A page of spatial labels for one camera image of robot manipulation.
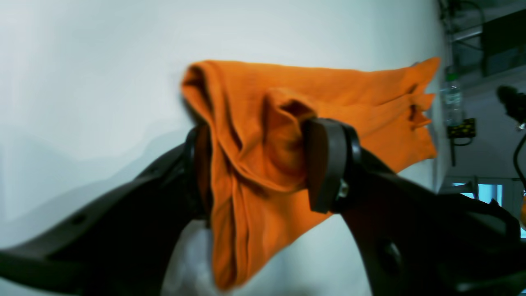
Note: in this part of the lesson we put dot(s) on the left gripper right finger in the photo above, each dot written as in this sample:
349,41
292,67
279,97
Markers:
412,242

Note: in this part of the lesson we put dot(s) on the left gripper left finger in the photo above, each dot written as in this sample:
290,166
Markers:
121,243

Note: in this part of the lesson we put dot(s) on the orange T-shirt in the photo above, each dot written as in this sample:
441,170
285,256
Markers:
255,111

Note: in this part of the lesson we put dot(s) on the clear plastic bottle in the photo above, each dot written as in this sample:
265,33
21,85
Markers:
452,96

